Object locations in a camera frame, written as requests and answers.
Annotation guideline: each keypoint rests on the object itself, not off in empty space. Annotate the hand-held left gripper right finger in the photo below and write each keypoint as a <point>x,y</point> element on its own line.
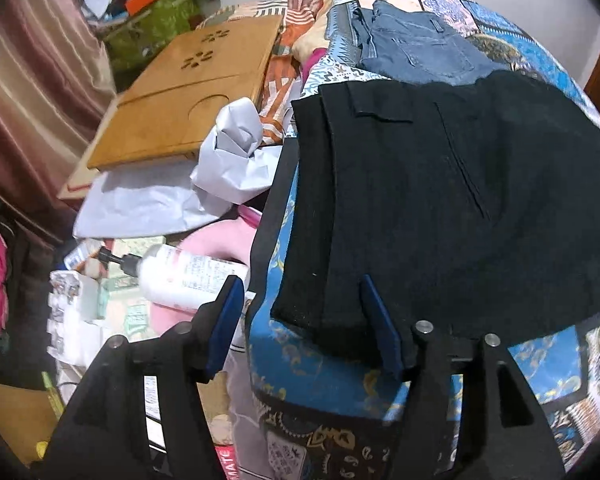
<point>380,327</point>

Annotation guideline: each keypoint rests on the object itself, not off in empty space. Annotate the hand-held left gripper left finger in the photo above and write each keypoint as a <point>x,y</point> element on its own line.
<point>227,320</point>

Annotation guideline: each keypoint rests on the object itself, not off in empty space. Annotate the black pants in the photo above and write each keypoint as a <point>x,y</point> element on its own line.
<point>430,210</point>

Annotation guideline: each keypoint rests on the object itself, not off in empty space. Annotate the white lotion pump bottle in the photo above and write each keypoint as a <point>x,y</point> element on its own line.
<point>180,270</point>

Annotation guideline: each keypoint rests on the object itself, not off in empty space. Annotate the blue patchwork blanket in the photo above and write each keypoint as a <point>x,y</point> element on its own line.
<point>300,370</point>

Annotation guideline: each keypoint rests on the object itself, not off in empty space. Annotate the white crumpled paper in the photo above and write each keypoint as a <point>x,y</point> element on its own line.
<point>140,200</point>

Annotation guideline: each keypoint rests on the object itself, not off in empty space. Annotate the stack of white boxes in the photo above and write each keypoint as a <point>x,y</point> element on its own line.
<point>75,310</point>

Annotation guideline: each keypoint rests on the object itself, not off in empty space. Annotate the wooden lap desk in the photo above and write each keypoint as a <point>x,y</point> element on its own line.
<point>180,100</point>

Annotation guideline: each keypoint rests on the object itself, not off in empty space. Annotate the orange striped bed sheet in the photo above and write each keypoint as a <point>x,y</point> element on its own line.
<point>280,90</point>

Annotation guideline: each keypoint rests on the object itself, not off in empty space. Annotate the blue jeans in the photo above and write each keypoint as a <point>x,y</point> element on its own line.
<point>420,50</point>

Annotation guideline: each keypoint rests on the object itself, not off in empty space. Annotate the striped brown curtain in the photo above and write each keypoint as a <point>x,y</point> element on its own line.
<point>30,110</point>

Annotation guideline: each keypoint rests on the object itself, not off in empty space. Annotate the green fabric hamper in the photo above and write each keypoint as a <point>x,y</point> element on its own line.
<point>155,25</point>

